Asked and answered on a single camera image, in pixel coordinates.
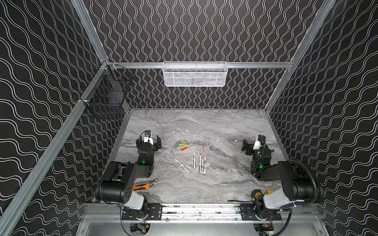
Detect pink pen red tip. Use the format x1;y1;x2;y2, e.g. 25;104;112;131
200;155;204;174

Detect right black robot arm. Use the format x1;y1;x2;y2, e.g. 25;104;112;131
241;135;324;211

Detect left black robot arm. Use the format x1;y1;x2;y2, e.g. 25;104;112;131
95;130;161;210

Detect white pen yellow end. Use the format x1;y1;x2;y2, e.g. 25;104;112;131
175;159;190;173

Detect white pen magenta end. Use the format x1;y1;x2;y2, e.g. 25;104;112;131
203;156;206;176

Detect silver wrench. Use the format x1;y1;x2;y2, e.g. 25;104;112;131
134;179;159;186

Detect yellow black tape measure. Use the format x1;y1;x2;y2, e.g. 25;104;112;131
251;189;265;202

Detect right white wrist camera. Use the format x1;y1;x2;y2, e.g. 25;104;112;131
253;135;266;150

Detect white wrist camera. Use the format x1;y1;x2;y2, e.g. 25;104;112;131
139;130;157;145
253;135;266;150

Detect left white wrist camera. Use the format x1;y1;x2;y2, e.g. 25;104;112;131
139;130;157;145

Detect orange handled pliers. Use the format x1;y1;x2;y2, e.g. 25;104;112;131
133;183;154;191

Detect black wire mesh basket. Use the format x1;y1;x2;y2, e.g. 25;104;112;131
81;61;133;121

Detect white wire mesh basket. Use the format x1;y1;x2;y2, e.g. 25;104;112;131
162;61;228;87

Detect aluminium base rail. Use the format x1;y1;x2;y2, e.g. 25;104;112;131
79;202;325;225

